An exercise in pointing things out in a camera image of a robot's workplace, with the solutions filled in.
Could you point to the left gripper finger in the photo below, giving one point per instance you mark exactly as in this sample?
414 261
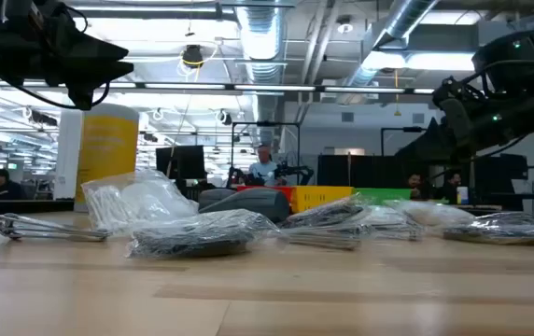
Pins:
103 49
92 77

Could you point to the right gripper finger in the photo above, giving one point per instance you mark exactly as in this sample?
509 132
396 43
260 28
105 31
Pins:
432 140
435 157

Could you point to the white vanity pack bag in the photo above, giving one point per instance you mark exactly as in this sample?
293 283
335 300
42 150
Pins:
122 200
430 214

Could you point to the bagged black round pad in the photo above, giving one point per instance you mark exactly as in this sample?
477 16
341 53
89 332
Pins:
201 238
323 214
500 233

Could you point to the grey oblong plastic case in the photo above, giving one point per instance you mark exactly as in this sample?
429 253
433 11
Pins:
257 203

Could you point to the black background robot arm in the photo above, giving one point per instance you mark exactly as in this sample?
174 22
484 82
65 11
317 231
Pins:
295 169

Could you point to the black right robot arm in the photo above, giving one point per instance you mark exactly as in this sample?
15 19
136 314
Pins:
514 60

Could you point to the person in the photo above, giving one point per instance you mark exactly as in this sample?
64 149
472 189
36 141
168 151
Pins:
264 170
451 186
8 189
416 184

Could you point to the green plastic basket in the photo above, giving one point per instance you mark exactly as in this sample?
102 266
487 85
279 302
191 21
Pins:
383 195

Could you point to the black background monitors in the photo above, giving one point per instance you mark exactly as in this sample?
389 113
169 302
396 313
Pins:
500 177

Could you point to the black partition panel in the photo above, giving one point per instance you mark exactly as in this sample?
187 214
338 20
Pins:
365 170

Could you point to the yellow wipes canister white lid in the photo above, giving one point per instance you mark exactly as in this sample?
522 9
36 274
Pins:
108 154

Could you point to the black computer monitor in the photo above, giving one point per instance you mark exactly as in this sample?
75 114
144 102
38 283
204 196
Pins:
180 161

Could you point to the yellow plastic basket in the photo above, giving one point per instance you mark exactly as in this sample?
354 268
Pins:
318 196

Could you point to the red plastic basket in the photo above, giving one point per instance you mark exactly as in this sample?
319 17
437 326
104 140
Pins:
271 187

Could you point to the long ceiling light strip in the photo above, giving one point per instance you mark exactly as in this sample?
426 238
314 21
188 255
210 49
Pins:
271 87

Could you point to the black ceiling camera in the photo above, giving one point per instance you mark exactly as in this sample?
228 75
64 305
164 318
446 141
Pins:
192 56

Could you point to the silver round air duct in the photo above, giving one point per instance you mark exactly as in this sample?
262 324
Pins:
261 32
407 18

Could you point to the black aluminium table frame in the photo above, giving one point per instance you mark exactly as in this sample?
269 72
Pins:
29 206

